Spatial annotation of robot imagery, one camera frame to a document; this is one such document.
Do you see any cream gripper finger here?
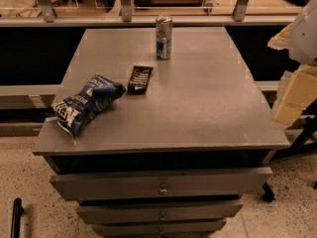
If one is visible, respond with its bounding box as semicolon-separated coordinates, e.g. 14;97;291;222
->
267;23;292;51
272;64;317;126

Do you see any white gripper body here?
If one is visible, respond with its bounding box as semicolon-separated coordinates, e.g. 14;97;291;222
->
288;0;317;65

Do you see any silver blue redbull can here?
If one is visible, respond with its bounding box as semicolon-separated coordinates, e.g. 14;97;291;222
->
156;16;172;60

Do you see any blue chip bag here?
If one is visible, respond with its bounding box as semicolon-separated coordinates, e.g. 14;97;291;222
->
53;74;126;139

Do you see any grey top drawer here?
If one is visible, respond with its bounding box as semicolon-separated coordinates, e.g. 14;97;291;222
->
51;167;271;200

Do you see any grey drawer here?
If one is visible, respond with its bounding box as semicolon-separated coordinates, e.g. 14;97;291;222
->
92;219;226;237
51;167;271;200
77;199;243;224

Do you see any black caster wheel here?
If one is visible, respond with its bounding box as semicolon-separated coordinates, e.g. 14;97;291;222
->
263;182;274;202

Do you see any grey drawer cabinet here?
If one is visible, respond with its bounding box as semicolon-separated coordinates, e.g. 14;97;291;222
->
32;26;291;238

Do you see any grey middle drawer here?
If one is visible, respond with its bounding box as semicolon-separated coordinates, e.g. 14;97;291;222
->
77;199;243;224

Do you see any dark brown candy bar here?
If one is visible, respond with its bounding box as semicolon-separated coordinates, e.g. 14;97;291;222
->
128;65;153;95

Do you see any grey bottom drawer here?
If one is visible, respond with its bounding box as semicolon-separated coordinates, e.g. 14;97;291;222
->
92;219;226;237

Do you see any grey metal railing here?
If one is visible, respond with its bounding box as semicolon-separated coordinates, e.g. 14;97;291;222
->
0;0;303;27

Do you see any black pole on floor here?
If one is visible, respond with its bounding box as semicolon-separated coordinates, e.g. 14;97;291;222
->
10;198;24;238

